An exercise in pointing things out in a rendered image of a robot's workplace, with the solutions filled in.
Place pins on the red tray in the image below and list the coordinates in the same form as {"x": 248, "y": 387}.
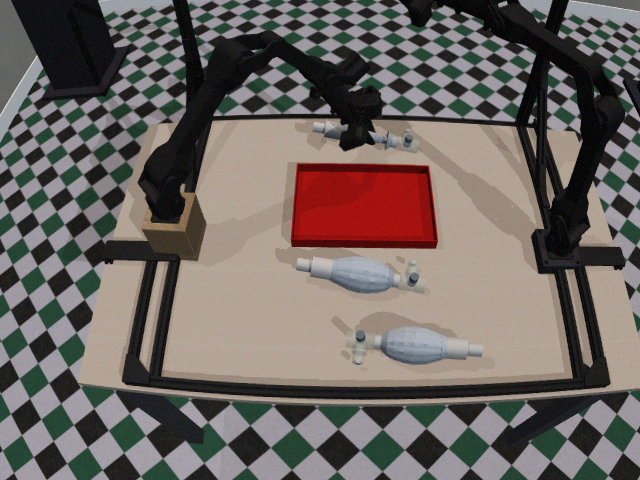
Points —
{"x": 356, "y": 205}

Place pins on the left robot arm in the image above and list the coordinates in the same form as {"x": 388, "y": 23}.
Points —
{"x": 599, "y": 122}

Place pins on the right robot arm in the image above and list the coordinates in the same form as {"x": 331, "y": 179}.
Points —
{"x": 230, "y": 64}

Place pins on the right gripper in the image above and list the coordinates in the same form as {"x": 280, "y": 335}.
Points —
{"x": 357, "y": 135}

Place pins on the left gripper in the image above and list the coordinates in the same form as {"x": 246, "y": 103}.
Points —
{"x": 420, "y": 10}

